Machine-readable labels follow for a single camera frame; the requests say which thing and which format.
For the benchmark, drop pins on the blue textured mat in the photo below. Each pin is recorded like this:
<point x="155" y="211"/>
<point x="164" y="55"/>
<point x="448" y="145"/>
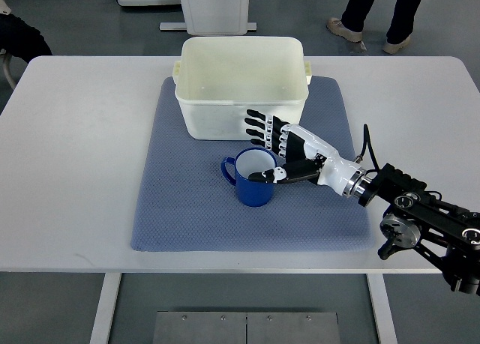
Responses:
<point x="186" y="204"/>

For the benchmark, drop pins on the left white table leg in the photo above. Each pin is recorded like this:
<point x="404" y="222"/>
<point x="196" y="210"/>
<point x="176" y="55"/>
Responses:
<point x="106" y="307"/>

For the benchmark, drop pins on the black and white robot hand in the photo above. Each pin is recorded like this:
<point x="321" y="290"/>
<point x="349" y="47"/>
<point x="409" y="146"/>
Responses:
<point x="307" y="157"/>

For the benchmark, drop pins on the blue enamel mug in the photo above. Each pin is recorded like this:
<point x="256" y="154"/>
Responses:
<point x="236" y="171"/>

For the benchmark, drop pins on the right white table leg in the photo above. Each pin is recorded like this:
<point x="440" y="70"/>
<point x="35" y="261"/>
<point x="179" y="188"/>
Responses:
<point x="385" y="328"/>

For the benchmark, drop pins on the white pedestal stand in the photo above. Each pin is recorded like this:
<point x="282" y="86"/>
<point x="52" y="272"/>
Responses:
<point x="213" y="18"/>

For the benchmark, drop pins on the white plastic box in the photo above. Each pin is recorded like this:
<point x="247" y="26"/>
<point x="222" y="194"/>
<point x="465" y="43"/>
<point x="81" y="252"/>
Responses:
<point x="218" y="79"/>

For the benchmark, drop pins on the white table leg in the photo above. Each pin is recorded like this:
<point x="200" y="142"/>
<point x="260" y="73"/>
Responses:
<point x="106" y="307"/>
<point x="385" y="328"/>

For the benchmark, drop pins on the grey floor socket plate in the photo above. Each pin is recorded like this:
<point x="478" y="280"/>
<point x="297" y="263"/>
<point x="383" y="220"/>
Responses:
<point x="357" y="48"/>

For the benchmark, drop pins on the grey metal floor plate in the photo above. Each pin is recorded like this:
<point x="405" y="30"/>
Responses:
<point x="245" y="327"/>

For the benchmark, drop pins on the black fabric seat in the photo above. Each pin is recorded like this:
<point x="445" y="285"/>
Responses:
<point x="22" y="40"/>

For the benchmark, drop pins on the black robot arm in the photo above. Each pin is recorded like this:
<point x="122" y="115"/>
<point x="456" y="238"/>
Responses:
<point x="418" y="219"/>

